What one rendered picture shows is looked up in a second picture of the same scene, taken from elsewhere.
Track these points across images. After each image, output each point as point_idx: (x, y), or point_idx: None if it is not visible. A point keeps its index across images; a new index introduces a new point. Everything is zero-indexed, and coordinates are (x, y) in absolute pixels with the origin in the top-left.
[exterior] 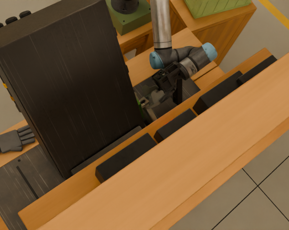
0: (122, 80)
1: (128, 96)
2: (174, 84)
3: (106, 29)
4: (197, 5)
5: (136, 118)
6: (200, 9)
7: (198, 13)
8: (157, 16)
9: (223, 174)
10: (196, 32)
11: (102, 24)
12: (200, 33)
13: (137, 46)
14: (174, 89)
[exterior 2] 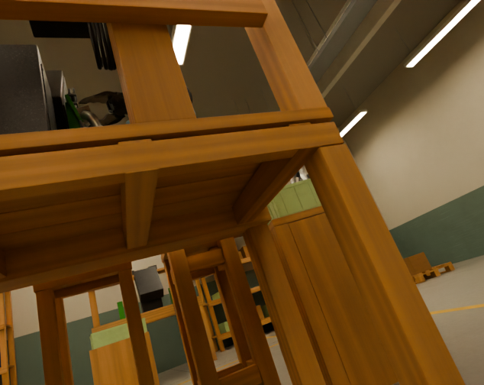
0: (52, 82)
1: (51, 85)
2: (121, 92)
3: (54, 73)
4: (274, 204)
5: (51, 92)
6: (279, 204)
7: (281, 211)
8: None
9: None
10: (285, 224)
11: (52, 72)
12: (295, 228)
13: (214, 263)
14: (120, 94)
